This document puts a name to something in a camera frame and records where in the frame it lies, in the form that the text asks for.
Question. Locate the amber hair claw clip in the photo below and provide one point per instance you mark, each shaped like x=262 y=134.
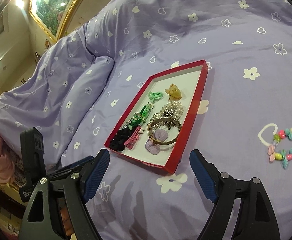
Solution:
x=174 y=93

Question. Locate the left hand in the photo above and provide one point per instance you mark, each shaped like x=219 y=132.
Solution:
x=66 y=219

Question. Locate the red jewelry box tray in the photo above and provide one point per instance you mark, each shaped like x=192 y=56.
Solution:
x=152 y=103

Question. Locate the gold framed painting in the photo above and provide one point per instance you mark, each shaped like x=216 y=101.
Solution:
x=53 y=16

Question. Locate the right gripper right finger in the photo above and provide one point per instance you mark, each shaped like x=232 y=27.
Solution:
x=214 y=184

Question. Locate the black scrunchie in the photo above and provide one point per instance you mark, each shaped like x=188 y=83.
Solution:
x=117 y=142

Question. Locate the pink hair clip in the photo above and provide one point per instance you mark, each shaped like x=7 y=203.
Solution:
x=129 y=144

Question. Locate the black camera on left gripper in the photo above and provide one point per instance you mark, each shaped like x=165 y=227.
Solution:
x=32 y=151

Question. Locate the purple floral duvet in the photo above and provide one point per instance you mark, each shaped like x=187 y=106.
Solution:
x=83 y=84

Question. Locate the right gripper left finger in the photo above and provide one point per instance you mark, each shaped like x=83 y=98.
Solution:
x=93 y=173

